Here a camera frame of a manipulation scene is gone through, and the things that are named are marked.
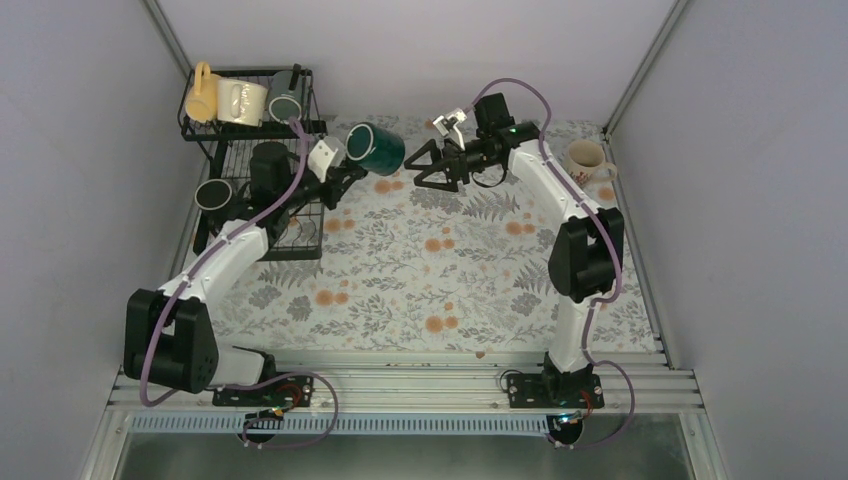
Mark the black wire dish rack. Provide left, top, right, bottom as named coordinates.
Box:
left=177, top=64, right=327, bottom=261

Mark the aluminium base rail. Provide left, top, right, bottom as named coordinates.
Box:
left=105, top=349, right=705, bottom=415

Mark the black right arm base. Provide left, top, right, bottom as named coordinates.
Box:
left=503, top=370, right=605, bottom=409

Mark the black matte mug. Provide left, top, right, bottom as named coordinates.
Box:
left=194, top=179, right=234, bottom=212

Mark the yellow mug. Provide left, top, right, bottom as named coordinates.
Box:
left=184, top=61, right=220, bottom=123

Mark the floral patterned table mat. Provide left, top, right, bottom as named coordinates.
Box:
left=163, top=113, right=664, bottom=354

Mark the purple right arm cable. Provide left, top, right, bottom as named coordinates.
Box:
left=463, top=78, right=637, bottom=453

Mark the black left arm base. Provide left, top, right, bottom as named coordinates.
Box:
left=212, top=375, right=314, bottom=409

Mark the cream white ribbed mug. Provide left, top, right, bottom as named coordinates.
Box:
left=217, top=78, right=269, bottom=127

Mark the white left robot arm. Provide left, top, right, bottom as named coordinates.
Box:
left=123, top=137, right=367, bottom=405

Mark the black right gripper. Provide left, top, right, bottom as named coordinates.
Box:
left=404, top=138, right=498, bottom=193

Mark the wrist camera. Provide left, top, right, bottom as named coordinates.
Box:
left=432, top=108, right=467, bottom=151
left=307, top=136, right=346, bottom=183

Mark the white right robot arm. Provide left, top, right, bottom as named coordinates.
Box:
left=403, top=94, right=624, bottom=407

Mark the grey-green mug black handle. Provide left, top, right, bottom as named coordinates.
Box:
left=267, top=64, right=306, bottom=124

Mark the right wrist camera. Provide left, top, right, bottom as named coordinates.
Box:
left=432, top=108, right=467, bottom=151

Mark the floral cream mug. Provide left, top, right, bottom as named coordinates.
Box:
left=564, top=139, right=618, bottom=189

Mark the dark green mug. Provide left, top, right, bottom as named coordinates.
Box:
left=345, top=122, right=406, bottom=176

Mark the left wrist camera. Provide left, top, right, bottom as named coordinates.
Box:
left=307, top=136, right=346, bottom=183

